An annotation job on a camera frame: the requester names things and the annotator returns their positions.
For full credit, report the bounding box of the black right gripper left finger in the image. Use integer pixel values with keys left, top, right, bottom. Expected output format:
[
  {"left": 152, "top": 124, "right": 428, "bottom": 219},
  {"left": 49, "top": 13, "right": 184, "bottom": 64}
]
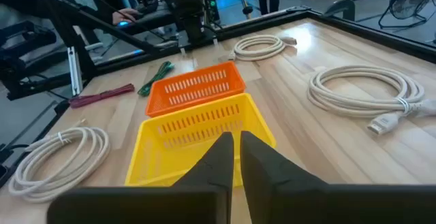
[{"left": 46, "top": 131, "right": 235, "bottom": 224}]

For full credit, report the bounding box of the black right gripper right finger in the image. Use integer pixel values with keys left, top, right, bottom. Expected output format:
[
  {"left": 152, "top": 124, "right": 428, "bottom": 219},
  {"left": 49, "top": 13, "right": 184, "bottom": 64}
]
[{"left": 240, "top": 130, "right": 436, "bottom": 224}]

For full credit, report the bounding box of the thick white HDMI cable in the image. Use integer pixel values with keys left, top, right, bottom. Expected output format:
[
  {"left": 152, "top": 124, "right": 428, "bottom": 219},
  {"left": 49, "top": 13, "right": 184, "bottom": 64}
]
[{"left": 306, "top": 65, "right": 436, "bottom": 135}]

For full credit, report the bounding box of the green braided USB cable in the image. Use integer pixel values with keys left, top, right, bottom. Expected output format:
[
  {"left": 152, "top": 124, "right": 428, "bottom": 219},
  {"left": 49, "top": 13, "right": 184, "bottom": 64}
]
[{"left": 137, "top": 61, "right": 175, "bottom": 97}]

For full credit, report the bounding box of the small white cable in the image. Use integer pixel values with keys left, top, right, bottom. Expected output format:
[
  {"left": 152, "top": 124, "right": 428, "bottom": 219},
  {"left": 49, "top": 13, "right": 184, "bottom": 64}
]
[{"left": 227, "top": 34, "right": 298, "bottom": 62}]

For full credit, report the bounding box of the maroon braided USB cable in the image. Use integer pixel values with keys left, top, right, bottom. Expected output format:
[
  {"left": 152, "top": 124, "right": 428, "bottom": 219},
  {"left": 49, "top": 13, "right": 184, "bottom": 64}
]
[{"left": 69, "top": 83, "right": 136, "bottom": 109}]

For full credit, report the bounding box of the white ethernet cable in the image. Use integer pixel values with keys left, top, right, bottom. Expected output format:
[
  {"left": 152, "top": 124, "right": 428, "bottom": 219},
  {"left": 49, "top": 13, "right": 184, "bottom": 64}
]
[{"left": 7, "top": 118, "right": 110, "bottom": 204}]

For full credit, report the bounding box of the yellow plastic basket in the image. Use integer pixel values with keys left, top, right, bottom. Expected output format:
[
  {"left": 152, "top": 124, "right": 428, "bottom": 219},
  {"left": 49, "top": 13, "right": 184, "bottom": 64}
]
[{"left": 124, "top": 93, "right": 277, "bottom": 188}]

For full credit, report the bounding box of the orange plastic basket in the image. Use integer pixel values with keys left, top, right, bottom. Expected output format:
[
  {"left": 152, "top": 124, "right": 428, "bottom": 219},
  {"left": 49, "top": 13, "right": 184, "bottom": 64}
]
[{"left": 145, "top": 61, "right": 247, "bottom": 118}]

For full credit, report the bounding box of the black controller box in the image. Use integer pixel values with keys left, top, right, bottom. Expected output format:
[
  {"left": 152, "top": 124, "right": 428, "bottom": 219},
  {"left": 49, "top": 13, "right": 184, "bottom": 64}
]
[{"left": 203, "top": 0, "right": 221, "bottom": 25}]

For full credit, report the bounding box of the black curved chair armrest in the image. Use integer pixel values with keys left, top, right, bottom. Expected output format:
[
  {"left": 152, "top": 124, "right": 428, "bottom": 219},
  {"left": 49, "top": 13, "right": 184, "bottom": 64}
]
[{"left": 323, "top": 0, "right": 356, "bottom": 22}]

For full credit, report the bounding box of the person's hand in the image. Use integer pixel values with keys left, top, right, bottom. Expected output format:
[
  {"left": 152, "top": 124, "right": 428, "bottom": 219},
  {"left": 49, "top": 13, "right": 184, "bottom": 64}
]
[{"left": 111, "top": 7, "right": 142, "bottom": 26}]

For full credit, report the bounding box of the silver aluminium bracket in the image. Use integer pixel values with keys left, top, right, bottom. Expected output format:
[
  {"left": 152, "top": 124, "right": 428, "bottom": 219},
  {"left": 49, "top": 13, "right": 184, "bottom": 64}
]
[{"left": 67, "top": 46, "right": 84, "bottom": 96}]

